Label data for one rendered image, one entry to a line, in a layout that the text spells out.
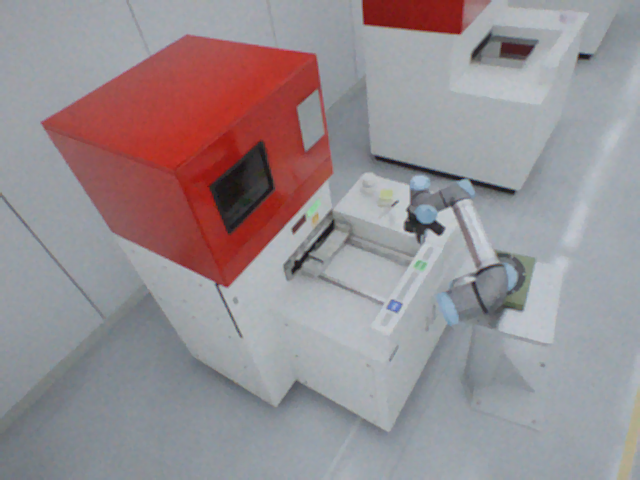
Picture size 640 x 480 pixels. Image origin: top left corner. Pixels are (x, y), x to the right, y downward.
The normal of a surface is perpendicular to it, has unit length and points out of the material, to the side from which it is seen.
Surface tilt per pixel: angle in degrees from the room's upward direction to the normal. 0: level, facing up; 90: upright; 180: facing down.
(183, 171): 90
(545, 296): 0
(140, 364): 0
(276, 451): 0
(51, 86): 90
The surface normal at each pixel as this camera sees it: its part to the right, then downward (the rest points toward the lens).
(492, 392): -0.15, -0.68
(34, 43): 0.83, 0.32
